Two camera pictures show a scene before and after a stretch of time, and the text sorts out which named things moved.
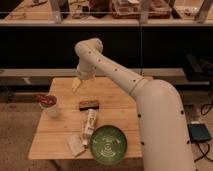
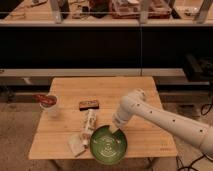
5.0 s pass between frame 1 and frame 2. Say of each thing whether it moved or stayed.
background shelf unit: stayed
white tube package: stayed
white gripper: moved
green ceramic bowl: stayed
